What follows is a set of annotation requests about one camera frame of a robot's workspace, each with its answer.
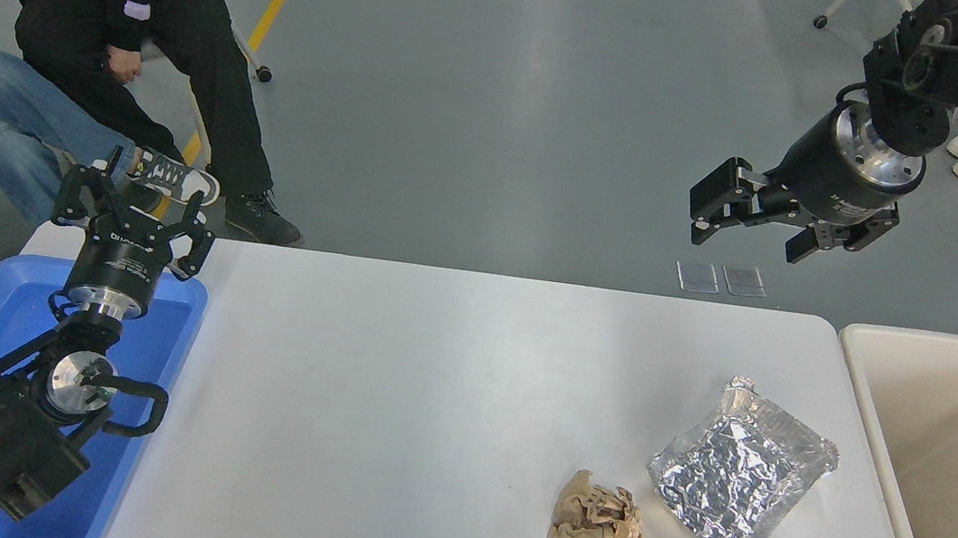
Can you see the seated person's left hand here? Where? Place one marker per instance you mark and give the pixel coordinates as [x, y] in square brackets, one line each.
[124, 67]

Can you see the clear square floor plate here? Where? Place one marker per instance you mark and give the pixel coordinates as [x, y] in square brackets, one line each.
[698, 277]
[744, 281]

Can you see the seated person in black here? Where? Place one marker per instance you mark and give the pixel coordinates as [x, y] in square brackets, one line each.
[187, 41]

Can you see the foil tray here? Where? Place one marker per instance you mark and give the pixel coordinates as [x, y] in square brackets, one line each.
[737, 474]

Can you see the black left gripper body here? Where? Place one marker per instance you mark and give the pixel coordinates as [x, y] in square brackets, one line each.
[118, 266]

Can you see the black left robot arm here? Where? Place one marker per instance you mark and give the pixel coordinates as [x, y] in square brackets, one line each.
[11, 431]

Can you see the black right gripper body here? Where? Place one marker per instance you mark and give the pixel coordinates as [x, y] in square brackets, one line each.
[828, 179]

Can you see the crumpled tan paper ball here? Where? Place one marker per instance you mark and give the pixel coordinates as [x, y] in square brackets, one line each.
[594, 521]

